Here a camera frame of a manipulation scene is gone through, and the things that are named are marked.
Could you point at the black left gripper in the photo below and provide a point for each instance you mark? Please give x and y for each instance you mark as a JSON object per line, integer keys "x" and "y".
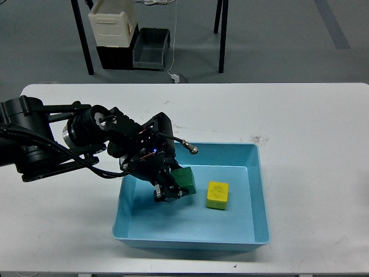
{"x": 145, "y": 153}

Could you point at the green block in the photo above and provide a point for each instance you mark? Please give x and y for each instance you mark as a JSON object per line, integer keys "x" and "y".
{"x": 184, "y": 177}

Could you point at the yellow block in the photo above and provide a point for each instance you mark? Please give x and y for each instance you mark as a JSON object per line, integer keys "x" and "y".
{"x": 217, "y": 195}

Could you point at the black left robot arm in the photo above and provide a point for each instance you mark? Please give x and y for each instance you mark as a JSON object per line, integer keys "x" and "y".
{"x": 47, "y": 140}

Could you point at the light blue plastic box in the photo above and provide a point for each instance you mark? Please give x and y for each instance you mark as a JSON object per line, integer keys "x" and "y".
{"x": 188, "y": 223}

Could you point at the white power adapter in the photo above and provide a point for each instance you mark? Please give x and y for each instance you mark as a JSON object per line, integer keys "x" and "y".
{"x": 179, "y": 79}

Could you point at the grey storage bin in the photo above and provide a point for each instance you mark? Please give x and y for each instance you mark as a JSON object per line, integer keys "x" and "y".
{"x": 150, "y": 48}

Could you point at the black crate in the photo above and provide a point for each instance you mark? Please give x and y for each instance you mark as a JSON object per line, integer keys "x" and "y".
{"x": 118, "y": 58}

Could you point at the cream plastic crate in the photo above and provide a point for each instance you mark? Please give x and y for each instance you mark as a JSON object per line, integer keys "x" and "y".
{"x": 113, "y": 22}

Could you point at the black rear table leg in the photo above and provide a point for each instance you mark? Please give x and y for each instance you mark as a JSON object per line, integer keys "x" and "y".
{"x": 217, "y": 16}

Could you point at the black table leg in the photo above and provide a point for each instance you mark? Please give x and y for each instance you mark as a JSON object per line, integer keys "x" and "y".
{"x": 223, "y": 34}
{"x": 82, "y": 36}
{"x": 217, "y": 16}

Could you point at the black table leg right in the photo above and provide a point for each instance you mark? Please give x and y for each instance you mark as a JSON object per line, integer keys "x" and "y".
{"x": 223, "y": 34}

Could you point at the black table leg left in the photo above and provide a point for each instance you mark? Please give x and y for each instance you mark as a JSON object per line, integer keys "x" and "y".
{"x": 82, "y": 36}

